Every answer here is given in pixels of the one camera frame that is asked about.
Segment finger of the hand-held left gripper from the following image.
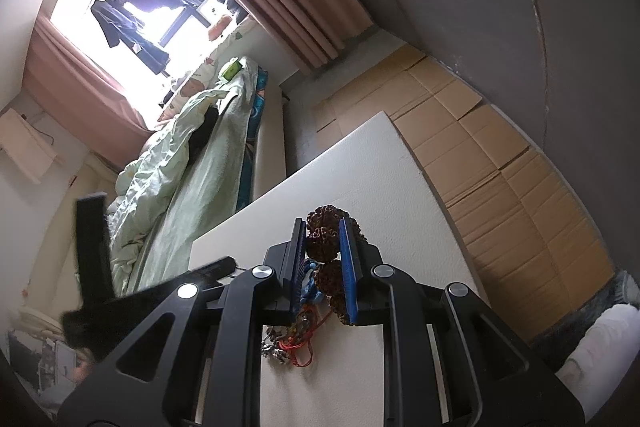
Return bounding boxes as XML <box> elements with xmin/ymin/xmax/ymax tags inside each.
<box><xmin>189</xmin><ymin>256</ymin><xmax>239</xmax><ymax>284</ymax></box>
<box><xmin>74</xmin><ymin>191</ymin><xmax>117</xmax><ymax>303</ymax></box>

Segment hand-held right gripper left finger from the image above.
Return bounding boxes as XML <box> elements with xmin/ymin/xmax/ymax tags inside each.
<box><xmin>57</xmin><ymin>218</ymin><xmax>307</xmax><ymax>427</ymax></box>

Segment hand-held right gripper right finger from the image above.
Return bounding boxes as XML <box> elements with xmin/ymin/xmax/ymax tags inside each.
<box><xmin>338</xmin><ymin>216</ymin><xmax>586</xmax><ymax>427</ymax></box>

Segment blue cord tassel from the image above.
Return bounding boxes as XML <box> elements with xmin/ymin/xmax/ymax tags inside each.
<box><xmin>300</xmin><ymin>259</ymin><xmax>327</xmax><ymax>309</ymax></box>

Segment brown seed bead bracelet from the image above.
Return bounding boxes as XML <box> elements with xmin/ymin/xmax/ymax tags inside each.
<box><xmin>305</xmin><ymin>205</ymin><xmax>372</xmax><ymax>326</ymax></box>

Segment pile of household goods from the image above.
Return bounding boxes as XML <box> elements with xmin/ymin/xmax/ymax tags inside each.
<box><xmin>7</xmin><ymin>304</ymin><xmax>88</xmax><ymax>410</ymax></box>

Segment light green blanket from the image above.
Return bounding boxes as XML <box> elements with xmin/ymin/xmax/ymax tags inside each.
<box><xmin>107</xmin><ymin>56</ymin><xmax>261</xmax><ymax>297</ymax></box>

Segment white air conditioner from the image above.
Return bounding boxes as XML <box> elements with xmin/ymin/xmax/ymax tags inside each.
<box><xmin>0</xmin><ymin>107</ymin><xmax>67</xmax><ymax>186</ymax></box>

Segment black cloth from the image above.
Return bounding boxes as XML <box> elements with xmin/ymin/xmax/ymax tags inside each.
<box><xmin>186</xmin><ymin>106</ymin><xmax>222</xmax><ymax>156</ymax></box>

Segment blue patterned bedsheet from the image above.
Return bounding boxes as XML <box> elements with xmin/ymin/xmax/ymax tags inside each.
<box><xmin>236</xmin><ymin>66</ymin><xmax>270</xmax><ymax>208</ymax></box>

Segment short pink curtain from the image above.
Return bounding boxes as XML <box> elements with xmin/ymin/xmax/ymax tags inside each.
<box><xmin>22</xmin><ymin>14</ymin><xmax>152</xmax><ymax>170</ymax></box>

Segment flattened cardboard boxes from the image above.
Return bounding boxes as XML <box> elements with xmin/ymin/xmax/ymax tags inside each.
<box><xmin>312</xmin><ymin>44</ymin><xmax>617</xmax><ymax>339</ymax></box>

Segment floral pillow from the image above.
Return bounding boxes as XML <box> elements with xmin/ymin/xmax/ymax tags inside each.
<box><xmin>159</xmin><ymin>21</ymin><xmax>250</xmax><ymax>122</ymax></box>

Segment person's white trouser leg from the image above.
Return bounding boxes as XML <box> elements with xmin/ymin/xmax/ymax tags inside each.
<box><xmin>555</xmin><ymin>304</ymin><xmax>640</xmax><ymax>414</ymax></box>

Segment grey fluffy rug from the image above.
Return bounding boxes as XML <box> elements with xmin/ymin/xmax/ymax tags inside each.
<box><xmin>529</xmin><ymin>269</ymin><xmax>640</xmax><ymax>360</ymax></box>

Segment red string metal bead jewelry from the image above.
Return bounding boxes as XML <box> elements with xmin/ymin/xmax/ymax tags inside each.
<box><xmin>259</xmin><ymin>301</ymin><xmax>334</xmax><ymax>369</ymax></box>

